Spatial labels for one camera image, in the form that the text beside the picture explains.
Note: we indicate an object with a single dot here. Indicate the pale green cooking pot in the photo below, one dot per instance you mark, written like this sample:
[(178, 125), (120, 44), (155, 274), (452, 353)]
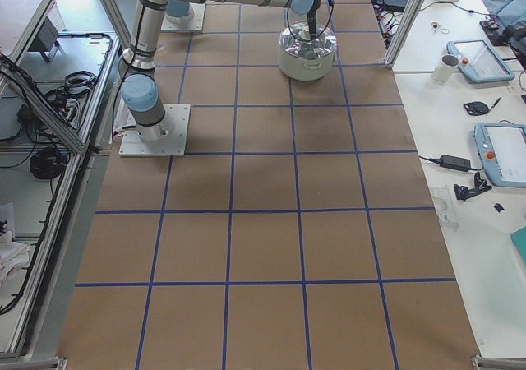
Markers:
[(303, 59)]

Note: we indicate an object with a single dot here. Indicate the aluminium frame post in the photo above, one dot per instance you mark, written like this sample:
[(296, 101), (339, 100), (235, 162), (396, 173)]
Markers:
[(409, 16)]

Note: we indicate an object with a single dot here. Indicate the black round disc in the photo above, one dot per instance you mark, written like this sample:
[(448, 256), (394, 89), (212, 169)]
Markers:
[(476, 108)]

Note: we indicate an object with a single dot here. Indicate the white paper cup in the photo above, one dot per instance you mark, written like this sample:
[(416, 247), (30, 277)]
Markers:
[(447, 65)]

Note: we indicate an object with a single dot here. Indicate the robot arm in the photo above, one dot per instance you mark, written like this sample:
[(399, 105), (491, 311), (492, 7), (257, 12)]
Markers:
[(138, 89)]

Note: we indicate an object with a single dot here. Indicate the black laptop charger brick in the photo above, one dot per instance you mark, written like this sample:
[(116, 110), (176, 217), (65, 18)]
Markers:
[(455, 163)]

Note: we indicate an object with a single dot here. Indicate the teach pendant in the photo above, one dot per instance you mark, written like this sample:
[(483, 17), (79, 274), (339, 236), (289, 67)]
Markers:
[(501, 147), (479, 61)]

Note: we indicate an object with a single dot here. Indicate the black pen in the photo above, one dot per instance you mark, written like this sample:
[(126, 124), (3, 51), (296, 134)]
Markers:
[(495, 103)]

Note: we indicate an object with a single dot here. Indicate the upper teach pendant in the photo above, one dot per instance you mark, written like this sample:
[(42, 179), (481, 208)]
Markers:
[(479, 61)]

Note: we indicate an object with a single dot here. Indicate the black plastic bracket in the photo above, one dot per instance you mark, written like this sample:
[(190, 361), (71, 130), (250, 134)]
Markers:
[(463, 193)]

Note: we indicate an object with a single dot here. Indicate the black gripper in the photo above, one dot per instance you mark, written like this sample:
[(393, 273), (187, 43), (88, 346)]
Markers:
[(313, 12)]

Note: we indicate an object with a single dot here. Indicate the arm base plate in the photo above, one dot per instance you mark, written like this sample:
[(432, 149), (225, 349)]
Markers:
[(169, 137), (183, 17)]

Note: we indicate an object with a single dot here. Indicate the clear plastic block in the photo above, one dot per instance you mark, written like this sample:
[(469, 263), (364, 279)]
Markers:
[(444, 207)]

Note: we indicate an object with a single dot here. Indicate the teal notebook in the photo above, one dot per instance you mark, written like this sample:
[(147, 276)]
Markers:
[(518, 241)]

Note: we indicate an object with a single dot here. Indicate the glass pot lid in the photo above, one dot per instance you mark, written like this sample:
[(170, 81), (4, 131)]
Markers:
[(295, 41)]

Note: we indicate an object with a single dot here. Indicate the lower teach pendant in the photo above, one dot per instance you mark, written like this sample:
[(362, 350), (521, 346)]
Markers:
[(501, 147)]

